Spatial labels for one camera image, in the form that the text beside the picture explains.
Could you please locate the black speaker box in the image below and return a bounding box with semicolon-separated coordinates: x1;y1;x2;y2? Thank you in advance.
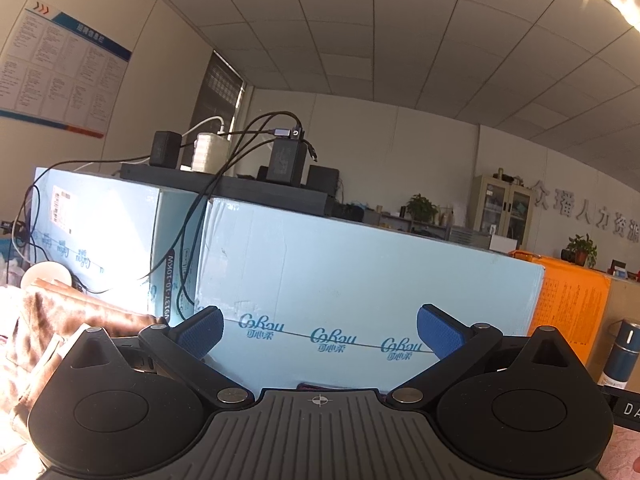
305;165;340;194

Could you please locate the brown fuzzy garment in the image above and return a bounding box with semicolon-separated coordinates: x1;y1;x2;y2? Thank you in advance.
9;280;168;443

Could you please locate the white power adapter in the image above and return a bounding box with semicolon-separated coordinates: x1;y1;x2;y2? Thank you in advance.
191;132;229;174

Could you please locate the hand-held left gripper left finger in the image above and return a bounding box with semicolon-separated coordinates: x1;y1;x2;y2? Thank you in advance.
57;305;254;408

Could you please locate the white cable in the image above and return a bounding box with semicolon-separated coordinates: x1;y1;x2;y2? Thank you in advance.
181;116;225;137

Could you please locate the black cable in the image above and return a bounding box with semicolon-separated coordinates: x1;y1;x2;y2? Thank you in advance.
25;112;317;311

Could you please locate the small black power adapter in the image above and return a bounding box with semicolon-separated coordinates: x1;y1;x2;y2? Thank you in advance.
149;131;183;169

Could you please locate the light blue carton with label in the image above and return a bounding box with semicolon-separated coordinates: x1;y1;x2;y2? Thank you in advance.
31;166;207;322

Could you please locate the large light blue carton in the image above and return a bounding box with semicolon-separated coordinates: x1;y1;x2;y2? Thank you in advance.
194;197;547;397

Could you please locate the white round bowl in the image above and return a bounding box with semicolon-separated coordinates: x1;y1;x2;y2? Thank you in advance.
20;261;72;292

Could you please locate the bushy potted plant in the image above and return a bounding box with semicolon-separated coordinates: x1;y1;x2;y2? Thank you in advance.
404;193;440;224

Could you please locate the small potted plant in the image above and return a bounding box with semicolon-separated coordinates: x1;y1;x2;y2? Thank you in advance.
566;233;599;267

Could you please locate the brown cardboard box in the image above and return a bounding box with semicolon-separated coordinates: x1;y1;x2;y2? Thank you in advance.
586;276;640;386

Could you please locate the orange printed box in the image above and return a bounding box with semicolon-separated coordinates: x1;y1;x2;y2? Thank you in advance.
509;251;615;363

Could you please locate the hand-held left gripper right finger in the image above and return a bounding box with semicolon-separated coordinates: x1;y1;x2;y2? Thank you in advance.
389;303;592;407

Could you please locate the glass door cabinet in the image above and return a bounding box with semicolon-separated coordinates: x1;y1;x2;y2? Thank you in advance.
472;174;535;252

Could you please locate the wall poster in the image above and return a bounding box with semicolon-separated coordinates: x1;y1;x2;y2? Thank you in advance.
0;0;134;140

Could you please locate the grey file tray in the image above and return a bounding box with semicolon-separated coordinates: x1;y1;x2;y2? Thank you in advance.
449;225;489;248

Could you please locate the dark window blind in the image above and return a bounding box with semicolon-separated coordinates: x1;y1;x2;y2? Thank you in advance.
188;49;246;162

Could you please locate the dark blue thermos bottle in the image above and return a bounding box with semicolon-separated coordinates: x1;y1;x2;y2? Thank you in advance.
602;318;640;389

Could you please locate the tall black power adapter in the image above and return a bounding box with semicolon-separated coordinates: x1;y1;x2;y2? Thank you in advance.
265;138;306;186

